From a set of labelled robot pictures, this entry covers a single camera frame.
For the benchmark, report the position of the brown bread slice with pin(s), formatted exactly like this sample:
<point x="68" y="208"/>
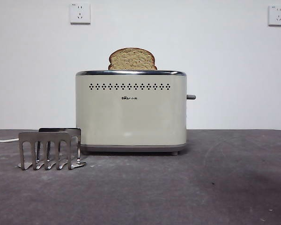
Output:
<point x="132" y="59"/>

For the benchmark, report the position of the cream two-slot toaster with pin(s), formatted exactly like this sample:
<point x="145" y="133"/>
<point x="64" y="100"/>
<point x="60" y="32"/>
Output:
<point x="131" y="117"/>

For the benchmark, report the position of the steel bread rack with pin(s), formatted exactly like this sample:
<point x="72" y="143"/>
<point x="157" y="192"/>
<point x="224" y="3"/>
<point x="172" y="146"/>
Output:
<point x="43" y="136"/>

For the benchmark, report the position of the white wall socket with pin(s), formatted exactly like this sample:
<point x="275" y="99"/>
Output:
<point x="80" y="13"/>
<point x="279" y="15"/>

